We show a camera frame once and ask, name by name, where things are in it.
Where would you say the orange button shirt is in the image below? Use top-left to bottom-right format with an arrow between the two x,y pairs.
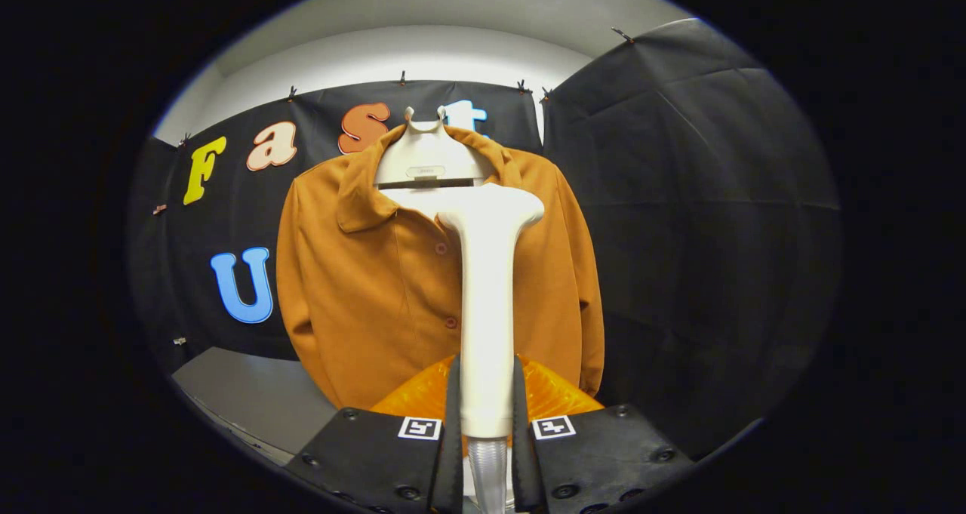
275,122 -> 606,411

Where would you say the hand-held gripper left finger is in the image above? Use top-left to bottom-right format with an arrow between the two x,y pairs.
285,355 -> 463,514

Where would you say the white garment steamer head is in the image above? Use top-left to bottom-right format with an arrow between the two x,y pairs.
438,183 -> 546,439

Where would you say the white clothes hanger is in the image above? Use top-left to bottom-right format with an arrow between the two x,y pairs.
375,106 -> 495,220

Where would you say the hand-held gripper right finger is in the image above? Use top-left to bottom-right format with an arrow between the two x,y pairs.
512,355 -> 697,514

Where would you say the row of black cloth clips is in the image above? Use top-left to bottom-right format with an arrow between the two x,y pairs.
180,27 -> 636,146

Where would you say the grey cabinet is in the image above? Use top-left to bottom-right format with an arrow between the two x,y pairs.
172,346 -> 340,466

